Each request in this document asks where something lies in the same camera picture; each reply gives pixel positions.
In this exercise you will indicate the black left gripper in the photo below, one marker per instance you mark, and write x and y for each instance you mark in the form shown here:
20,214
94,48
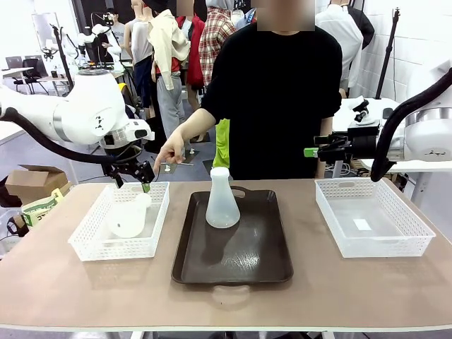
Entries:
136,169

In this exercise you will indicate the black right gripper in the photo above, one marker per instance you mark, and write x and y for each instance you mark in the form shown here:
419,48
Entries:
363,144

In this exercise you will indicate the translucent white conical flask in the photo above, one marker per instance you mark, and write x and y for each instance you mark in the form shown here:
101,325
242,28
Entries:
222,208
129,222

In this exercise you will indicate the person's right forearm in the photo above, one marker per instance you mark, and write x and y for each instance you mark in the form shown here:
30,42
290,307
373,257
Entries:
197,121

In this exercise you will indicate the person's left forearm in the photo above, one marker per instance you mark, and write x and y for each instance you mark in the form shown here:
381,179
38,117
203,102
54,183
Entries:
326,125

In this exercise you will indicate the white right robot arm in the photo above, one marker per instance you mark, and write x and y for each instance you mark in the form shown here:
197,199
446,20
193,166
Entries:
427,130

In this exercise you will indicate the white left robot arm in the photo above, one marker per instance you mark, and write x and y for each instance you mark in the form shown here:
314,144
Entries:
84,102

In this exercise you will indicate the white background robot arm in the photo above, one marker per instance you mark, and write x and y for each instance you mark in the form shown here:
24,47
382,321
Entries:
95,33

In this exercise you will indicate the person's right hand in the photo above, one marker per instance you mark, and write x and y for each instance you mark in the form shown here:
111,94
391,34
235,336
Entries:
174,148

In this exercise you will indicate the black white desk device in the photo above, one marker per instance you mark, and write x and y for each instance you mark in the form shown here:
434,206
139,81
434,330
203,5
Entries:
363,113

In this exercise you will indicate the person in black sweater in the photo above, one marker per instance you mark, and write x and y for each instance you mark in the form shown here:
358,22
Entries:
279,106

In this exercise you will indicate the white perforated plastic basket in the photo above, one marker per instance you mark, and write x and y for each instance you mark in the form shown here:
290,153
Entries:
88,247
381,248

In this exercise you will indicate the brown cardboard box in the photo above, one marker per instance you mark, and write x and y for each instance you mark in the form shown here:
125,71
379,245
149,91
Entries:
35,180

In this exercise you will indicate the green printed white carton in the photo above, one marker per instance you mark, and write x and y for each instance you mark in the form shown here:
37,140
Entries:
39,212

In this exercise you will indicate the lime green cloth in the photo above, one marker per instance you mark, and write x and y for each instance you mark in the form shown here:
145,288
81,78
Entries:
222,141

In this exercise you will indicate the black tripod stand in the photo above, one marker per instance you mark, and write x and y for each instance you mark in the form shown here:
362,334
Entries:
63,60
387,53

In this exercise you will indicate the mannequin white shirt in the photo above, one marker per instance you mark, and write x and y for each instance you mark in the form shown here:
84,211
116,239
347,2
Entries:
347,35

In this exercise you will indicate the mannequin beige jacket grey trousers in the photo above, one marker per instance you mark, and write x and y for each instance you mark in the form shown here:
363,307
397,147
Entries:
169,70

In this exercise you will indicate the black hanging garment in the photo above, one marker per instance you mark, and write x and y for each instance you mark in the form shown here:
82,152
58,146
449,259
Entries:
365,28

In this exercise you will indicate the white background table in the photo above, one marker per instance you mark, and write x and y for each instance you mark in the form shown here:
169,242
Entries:
7,132

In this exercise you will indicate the mannequin white tank top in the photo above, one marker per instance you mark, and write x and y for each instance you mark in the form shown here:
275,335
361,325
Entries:
139,42

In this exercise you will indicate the mannequin red jacket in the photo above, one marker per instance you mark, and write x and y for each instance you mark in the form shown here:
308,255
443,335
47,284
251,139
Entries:
196,53

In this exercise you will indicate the background person white shirt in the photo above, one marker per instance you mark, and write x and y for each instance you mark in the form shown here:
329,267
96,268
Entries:
118,35

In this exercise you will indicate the black office chair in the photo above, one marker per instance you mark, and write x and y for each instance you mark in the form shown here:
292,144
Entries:
30,72

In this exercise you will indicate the mannequin plaid shirt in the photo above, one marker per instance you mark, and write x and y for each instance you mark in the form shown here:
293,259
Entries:
215,35

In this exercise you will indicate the grey mannequin base plate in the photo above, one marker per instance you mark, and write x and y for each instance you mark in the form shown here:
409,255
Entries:
170,168
209,169
192,155

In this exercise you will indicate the left wrist camera housing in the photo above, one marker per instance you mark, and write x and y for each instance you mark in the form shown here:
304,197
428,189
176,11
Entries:
139,129

